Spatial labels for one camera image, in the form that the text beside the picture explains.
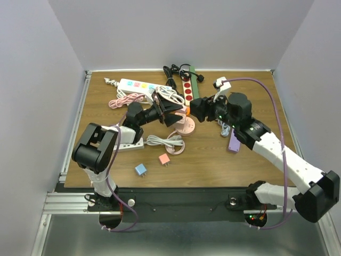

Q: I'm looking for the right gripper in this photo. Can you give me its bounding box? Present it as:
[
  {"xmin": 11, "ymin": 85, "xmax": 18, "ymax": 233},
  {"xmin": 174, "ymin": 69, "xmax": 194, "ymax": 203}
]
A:
[{"xmin": 190, "ymin": 90, "xmax": 239, "ymax": 129}]

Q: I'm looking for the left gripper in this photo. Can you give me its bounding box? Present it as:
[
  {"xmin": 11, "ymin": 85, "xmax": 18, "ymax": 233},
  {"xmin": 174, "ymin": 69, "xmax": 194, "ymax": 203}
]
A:
[{"xmin": 138, "ymin": 93, "xmax": 183, "ymax": 126}]

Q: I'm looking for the black cube socket adapter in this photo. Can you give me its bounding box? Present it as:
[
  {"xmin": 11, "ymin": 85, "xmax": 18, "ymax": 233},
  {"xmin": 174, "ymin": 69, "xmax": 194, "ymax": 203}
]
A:
[{"xmin": 190, "ymin": 97, "xmax": 209, "ymax": 123}]

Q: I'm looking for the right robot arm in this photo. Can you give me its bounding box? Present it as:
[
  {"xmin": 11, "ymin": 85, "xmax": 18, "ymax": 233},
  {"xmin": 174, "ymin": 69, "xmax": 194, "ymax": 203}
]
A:
[{"xmin": 204, "ymin": 93, "xmax": 340, "ymax": 223}]

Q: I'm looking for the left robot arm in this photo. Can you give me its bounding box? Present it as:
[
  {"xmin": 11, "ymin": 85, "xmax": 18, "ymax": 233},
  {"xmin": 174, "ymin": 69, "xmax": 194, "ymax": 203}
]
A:
[{"xmin": 71, "ymin": 92, "xmax": 183, "ymax": 210}]

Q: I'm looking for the pink plug adapter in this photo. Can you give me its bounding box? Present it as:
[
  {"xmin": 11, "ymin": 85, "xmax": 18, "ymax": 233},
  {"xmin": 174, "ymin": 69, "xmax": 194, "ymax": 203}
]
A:
[{"xmin": 158, "ymin": 154, "xmax": 171, "ymax": 166}]

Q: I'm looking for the blue plug adapter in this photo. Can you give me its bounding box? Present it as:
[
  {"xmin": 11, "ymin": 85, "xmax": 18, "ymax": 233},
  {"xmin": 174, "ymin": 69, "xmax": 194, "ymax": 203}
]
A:
[{"xmin": 135, "ymin": 164, "xmax": 147, "ymax": 177}]

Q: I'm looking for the pink power strip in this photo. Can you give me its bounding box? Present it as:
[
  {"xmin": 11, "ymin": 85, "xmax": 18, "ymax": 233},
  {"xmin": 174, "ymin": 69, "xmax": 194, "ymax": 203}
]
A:
[{"xmin": 159, "ymin": 93, "xmax": 187, "ymax": 113}]

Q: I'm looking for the pink cube adapter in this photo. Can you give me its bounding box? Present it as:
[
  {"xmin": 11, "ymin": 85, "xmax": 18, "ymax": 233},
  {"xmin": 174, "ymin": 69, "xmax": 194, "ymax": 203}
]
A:
[{"xmin": 172, "ymin": 113, "xmax": 186, "ymax": 130}]

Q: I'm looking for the pink round socket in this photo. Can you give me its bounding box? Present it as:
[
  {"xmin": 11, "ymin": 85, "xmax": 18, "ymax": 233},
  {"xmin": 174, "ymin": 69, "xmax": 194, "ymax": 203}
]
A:
[{"xmin": 175, "ymin": 117, "xmax": 196, "ymax": 137}]

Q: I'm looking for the green power strip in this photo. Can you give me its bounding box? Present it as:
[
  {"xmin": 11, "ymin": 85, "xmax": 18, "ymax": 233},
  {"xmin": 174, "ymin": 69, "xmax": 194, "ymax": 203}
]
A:
[{"xmin": 189, "ymin": 66, "xmax": 200, "ymax": 99}]

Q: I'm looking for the beige red power strip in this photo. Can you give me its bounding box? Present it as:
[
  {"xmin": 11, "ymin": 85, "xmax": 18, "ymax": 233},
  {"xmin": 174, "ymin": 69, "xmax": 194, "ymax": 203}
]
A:
[{"xmin": 180, "ymin": 74, "xmax": 194, "ymax": 107}]

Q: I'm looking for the small white power strip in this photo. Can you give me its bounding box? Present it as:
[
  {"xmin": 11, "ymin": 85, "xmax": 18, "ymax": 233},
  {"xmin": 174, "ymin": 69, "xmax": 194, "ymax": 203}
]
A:
[{"xmin": 114, "ymin": 138, "xmax": 144, "ymax": 153}]

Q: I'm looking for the white colourful power strip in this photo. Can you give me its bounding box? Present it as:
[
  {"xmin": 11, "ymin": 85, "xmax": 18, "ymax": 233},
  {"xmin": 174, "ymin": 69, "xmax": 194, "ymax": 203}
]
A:
[{"xmin": 117, "ymin": 78, "xmax": 161, "ymax": 94}]

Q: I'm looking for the purple power strip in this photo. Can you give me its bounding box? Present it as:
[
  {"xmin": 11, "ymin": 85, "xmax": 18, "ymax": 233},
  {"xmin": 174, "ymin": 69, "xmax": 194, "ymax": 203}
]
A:
[{"xmin": 228, "ymin": 129, "xmax": 240, "ymax": 154}]

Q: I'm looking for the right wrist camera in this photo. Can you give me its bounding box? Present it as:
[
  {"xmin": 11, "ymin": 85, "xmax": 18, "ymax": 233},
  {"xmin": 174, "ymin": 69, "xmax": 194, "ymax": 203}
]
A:
[{"xmin": 213, "ymin": 77, "xmax": 231, "ymax": 97}]

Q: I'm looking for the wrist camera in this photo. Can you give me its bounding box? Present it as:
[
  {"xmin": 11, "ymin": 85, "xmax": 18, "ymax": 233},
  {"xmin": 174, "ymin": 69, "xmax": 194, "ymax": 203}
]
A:
[
  {"xmin": 145, "ymin": 89, "xmax": 159, "ymax": 106},
  {"xmin": 213, "ymin": 77, "xmax": 231, "ymax": 97}
]

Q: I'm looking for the white cord bundle centre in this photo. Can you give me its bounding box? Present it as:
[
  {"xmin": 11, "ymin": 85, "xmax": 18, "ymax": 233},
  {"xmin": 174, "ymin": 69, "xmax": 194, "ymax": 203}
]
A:
[{"xmin": 154, "ymin": 85, "xmax": 185, "ymax": 106}]

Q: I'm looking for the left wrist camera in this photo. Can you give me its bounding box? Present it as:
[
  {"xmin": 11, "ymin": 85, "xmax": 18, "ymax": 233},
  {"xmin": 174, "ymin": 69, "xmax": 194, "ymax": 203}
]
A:
[{"xmin": 145, "ymin": 89, "xmax": 159, "ymax": 106}]

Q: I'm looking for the light blue cord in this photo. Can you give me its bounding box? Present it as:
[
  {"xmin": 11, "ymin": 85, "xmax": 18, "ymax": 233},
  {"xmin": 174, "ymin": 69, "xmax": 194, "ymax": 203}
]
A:
[{"xmin": 217, "ymin": 119, "xmax": 231, "ymax": 138}]

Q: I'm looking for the pink cord loop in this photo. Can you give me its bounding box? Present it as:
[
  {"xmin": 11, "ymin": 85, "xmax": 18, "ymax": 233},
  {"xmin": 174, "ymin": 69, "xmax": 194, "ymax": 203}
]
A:
[{"xmin": 164, "ymin": 130, "xmax": 186, "ymax": 156}]

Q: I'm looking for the black cord bundle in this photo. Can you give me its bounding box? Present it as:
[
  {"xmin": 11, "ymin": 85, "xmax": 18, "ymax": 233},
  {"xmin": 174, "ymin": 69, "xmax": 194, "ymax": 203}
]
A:
[{"xmin": 163, "ymin": 63, "xmax": 206, "ymax": 89}]

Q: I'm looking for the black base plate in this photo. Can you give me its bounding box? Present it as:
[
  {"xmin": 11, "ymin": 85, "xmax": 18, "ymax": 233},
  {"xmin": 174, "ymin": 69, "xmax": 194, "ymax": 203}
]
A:
[{"xmin": 87, "ymin": 187, "xmax": 276, "ymax": 222}]

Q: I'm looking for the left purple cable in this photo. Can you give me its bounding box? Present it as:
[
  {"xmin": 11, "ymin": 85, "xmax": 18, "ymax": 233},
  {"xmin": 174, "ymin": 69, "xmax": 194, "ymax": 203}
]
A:
[{"xmin": 100, "ymin": 95, "xmax": 146, "ymax": 233}]

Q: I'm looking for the purple cable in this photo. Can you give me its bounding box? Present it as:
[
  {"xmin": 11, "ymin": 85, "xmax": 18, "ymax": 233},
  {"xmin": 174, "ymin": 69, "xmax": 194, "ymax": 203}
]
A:
[
  {"xmin": 100, "ymin": 95, "xmax": 146, "ymax": 233},
  {"xmin": 223, "ymin": 77, "xmax": 294, "ymax": 230}
]

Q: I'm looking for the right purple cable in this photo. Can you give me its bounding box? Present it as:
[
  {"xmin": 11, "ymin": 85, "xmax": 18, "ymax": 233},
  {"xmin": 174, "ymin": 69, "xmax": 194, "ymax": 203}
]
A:
[{"xmin": 223, "ymin": 77, "xmax": 294, "ymax": 230}]

